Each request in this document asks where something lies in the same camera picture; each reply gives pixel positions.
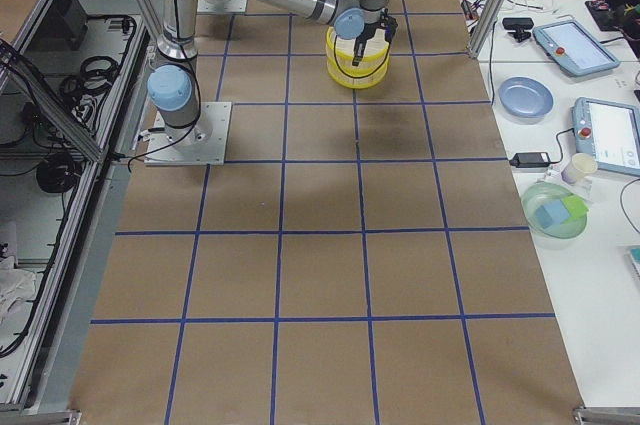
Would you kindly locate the paper cup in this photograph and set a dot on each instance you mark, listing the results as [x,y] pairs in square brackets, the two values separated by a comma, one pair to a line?
[579,167]

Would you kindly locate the green bowl with sponges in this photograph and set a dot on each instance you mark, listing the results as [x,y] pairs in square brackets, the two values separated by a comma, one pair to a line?
[556,216]

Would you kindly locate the black webcam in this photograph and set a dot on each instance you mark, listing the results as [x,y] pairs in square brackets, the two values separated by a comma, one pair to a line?
[519,28]

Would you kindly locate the teach pendant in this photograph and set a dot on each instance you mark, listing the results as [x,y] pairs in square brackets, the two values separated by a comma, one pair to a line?
[574,49]
[609,132]

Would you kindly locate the blue plate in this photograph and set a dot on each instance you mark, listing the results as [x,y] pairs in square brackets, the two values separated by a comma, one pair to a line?
[525,100]

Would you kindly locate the aluminium frame post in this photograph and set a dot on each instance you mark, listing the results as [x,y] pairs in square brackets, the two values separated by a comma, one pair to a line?
[492,2]

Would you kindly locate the black power adapter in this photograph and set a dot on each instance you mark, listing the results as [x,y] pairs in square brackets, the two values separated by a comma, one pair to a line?
[531,160]

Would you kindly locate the yellow steamer basket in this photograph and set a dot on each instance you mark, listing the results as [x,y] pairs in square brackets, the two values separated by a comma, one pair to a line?
[340,51]
[365,79]

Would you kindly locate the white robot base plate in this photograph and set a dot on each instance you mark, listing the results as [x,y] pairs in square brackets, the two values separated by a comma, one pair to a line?
[205,143]

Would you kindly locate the teach pendant far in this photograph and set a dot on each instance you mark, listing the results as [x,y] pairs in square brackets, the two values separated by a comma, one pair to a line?
[574,49]

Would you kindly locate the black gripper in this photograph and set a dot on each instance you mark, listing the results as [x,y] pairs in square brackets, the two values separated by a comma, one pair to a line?
[365,34]

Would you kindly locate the teach pendant near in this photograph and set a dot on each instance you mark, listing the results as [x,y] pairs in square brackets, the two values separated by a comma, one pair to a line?
[609,132]

